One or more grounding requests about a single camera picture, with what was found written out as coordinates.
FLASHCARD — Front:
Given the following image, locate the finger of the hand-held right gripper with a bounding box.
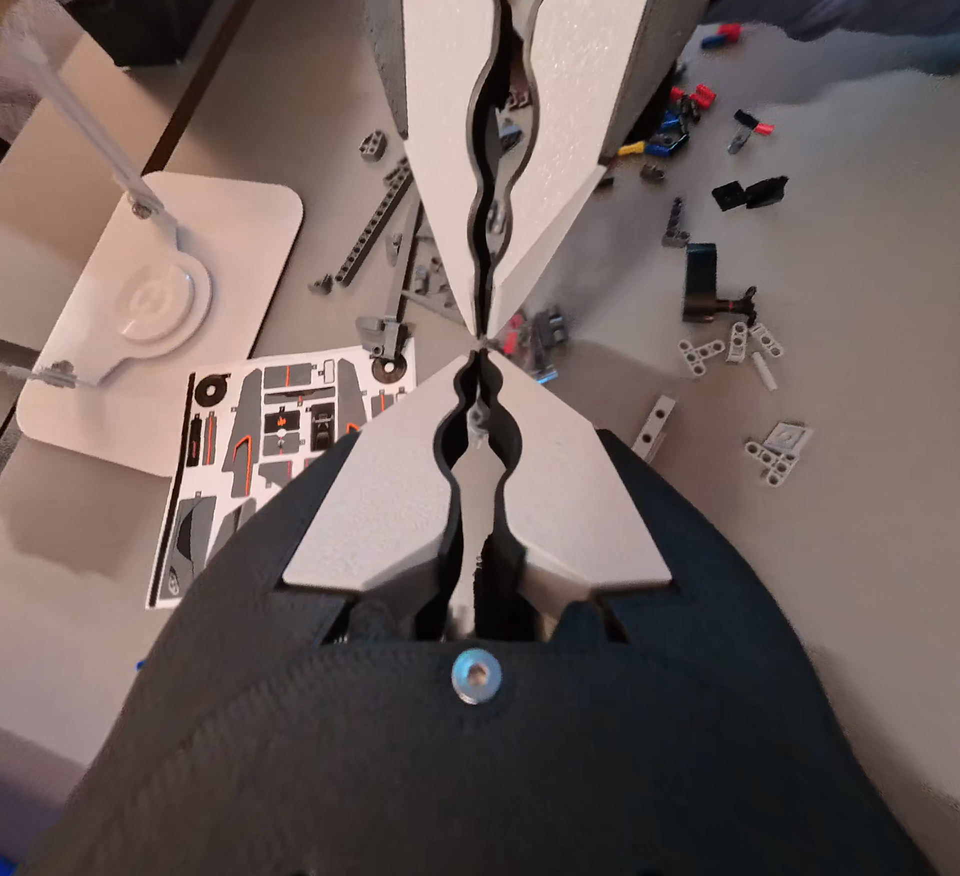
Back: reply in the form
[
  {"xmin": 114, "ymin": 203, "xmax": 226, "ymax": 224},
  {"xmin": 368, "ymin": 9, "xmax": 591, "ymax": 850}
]
[
  {"xmin": 486, "ymin": 0, "xmax": 661, "ymax": 337},
  {"xmin": 399, "ymin": 0, "xmax": 505, "ymax": 339}
]

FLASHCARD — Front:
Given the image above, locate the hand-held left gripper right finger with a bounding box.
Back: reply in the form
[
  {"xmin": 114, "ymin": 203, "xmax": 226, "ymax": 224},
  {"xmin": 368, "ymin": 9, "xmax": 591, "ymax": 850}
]
[{"xmin": 478, "ymin": 349, "xmax": 674, "ymax": 639}]

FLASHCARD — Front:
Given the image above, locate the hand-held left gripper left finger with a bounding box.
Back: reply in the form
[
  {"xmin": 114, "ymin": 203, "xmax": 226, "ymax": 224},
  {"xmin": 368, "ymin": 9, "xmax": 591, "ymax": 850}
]
[{"xmin": 279, "ymin": 349, "xmax": 481, "ymax": 639}]

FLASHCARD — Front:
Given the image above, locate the lego sticker sheet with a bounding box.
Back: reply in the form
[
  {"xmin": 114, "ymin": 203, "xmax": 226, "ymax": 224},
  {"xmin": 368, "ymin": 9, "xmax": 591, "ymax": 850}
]
[{"xmin": 146, "ymin": 339, "xmax": 417, "ymax": 611}]

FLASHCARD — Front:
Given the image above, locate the black curved lego panel assembly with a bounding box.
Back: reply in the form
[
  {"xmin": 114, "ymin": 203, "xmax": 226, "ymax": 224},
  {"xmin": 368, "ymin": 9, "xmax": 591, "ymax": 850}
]
[{"xmin": 681, "ymin": 242, "xmax": 759, "ymax": 326}]

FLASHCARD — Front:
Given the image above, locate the white straight lego beam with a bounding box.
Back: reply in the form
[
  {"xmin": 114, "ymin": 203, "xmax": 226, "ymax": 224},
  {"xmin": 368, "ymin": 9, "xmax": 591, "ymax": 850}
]
[{"xmin": 631, "ymin": 396, "xmax": 677, "ymax": 462}]

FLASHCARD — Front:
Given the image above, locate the dark grey lego block assembly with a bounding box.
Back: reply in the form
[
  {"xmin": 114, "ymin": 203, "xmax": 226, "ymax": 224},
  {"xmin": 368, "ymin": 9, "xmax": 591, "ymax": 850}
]
[{"xmin": 498, "ymin": 306, "xmax": 571, "ymax": 384}]

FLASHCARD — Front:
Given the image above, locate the long dark grey lego beam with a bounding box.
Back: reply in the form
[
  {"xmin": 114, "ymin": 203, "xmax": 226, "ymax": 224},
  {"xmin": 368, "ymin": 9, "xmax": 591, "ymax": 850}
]
[{"xmin": 336, "ymin": 157, "xmax": 415, "ymax": 288}]

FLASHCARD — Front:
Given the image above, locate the long grey lego strip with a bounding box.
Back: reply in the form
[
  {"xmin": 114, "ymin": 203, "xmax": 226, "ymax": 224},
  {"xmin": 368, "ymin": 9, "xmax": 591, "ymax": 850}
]
[{"xmin": 390, "ymin": 197, "xmax": 425, "ymax": 326}]

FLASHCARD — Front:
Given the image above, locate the black connector with red pin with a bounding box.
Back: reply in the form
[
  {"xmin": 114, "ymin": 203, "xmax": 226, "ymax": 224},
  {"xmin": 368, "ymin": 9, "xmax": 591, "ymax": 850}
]
[{"xmin": 727, "ymin": 109, "xmax": 774, "ymax": 156}]

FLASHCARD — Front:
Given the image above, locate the light grey plate with beams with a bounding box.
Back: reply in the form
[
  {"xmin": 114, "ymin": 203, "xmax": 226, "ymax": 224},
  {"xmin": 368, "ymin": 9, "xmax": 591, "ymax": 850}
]
[{"xmin": 744, "ymin": 422, "xmax": 814, "ymax": 489}]

